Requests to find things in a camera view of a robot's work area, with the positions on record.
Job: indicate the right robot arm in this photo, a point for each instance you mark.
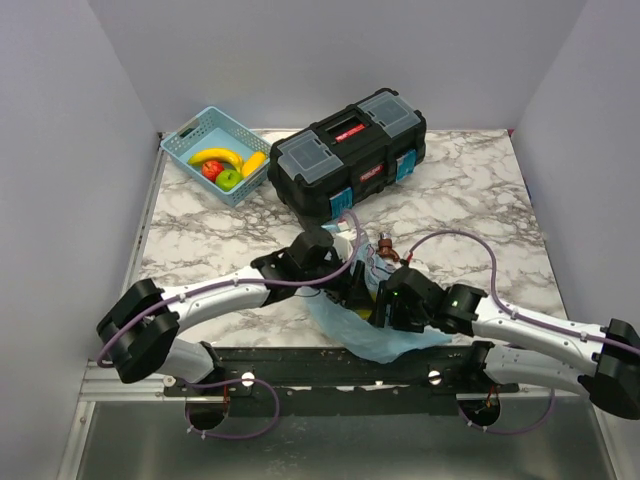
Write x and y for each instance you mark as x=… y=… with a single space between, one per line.
x=600 y=362

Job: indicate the red fake fruit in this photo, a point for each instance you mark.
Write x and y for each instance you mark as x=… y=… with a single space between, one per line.
x=211 y=169

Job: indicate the green fake apple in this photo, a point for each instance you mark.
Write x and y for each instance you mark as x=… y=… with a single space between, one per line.
x=228 y=179

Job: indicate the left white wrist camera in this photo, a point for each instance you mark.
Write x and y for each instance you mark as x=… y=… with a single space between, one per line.
x=346 y=243

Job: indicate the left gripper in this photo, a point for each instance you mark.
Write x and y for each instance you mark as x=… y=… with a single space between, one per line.
x=351 y=289

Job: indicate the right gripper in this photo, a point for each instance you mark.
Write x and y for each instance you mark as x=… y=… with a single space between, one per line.
x=384 y=296

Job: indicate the yellow fake mango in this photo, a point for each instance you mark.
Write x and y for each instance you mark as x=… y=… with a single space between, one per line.
x=254 y=162

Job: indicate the black mounting rail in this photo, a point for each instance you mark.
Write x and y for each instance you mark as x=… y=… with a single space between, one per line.
x=334 y=382

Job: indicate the light blue plastic basket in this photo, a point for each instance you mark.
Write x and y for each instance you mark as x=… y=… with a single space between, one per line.
x=213 y=128

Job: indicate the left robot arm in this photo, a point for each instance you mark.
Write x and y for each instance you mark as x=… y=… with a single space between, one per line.
x=140 y=332

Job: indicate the black plastic toolbox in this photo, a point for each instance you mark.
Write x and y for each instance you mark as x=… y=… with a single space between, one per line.
x=336 y=163

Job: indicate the yellow fake banana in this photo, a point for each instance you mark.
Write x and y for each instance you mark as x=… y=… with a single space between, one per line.
x=220 y=154

